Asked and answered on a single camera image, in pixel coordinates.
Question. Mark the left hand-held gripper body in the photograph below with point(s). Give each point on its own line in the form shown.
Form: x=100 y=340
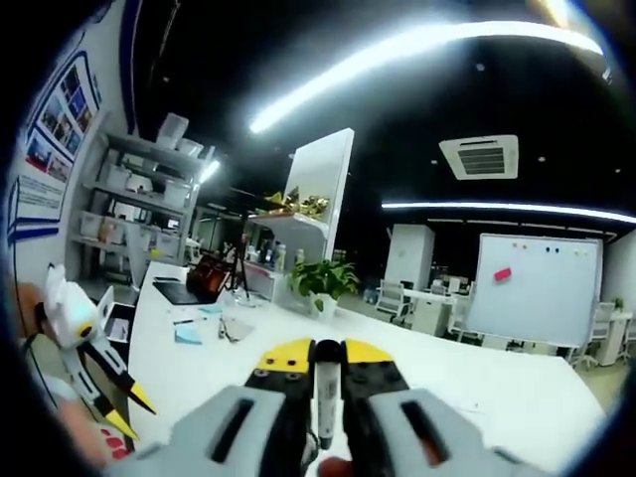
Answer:
x=72 y=313

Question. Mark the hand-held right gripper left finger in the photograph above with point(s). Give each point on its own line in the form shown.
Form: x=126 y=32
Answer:
x=208 y=432

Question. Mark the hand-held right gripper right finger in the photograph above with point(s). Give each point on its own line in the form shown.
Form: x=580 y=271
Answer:
x=427 y=437

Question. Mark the black whiteboard marker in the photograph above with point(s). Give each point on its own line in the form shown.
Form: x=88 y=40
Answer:
x=328 y=392

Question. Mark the black pen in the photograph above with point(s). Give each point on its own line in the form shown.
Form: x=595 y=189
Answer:
x=191 y=320

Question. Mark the pink whiteboard eraser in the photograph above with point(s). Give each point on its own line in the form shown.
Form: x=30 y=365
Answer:
x=502 y=274

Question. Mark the whiteboard on stand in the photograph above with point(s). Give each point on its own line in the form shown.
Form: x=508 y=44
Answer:
x=531 y=288

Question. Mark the person's right hand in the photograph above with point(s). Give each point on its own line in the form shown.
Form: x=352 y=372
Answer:
x=335 y=469

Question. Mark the white open box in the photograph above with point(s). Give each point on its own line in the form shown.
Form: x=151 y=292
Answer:
x=116 y=318

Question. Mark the blue sticky note pad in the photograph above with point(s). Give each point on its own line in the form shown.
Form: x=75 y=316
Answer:
x=188 y=335

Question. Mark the black laptop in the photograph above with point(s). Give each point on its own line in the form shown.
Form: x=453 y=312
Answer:
x=199 y=285

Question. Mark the metal storage shelf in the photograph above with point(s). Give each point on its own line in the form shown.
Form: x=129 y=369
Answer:
x=134 y=199

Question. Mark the white office chair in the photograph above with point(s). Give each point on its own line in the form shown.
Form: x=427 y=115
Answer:
x=395 y=300

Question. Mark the white cabinet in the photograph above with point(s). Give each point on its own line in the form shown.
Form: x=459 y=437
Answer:
x=410 y=256

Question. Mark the potted green plant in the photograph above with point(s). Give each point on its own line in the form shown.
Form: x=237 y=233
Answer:
x=323 y=283

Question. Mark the short ceiling light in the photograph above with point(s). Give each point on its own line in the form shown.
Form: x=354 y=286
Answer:
x=208 y=171

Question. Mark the curved ceiling light strip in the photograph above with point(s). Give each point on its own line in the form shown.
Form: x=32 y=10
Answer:
x=497 y=205

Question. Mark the white display partition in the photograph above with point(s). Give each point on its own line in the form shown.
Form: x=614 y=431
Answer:
x=318 y=184

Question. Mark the ceiling air conditioner vent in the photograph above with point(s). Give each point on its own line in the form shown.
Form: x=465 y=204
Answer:
x=479 y=156

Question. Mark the long ceiling light strip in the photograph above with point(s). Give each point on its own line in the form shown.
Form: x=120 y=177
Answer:
x=348 y=77

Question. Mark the blue framed wall poster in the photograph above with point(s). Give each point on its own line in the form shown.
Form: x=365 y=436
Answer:
x=54 y=149

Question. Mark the camera tripod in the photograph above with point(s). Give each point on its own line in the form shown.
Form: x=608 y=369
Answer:
x=241 y=258

